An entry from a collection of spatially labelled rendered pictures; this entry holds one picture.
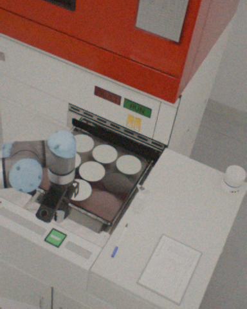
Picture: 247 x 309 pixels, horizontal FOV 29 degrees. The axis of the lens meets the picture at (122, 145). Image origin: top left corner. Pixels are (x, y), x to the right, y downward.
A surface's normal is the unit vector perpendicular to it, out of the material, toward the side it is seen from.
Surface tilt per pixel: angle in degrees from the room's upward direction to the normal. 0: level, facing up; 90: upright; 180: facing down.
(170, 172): 0
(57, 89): 90
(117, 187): 0
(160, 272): 0
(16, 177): 60
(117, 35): 90
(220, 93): 90
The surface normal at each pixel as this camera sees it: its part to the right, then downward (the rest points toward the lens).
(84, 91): -0.44, 0.61
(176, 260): 0.11, -0.69
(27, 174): 0.22, 0.29
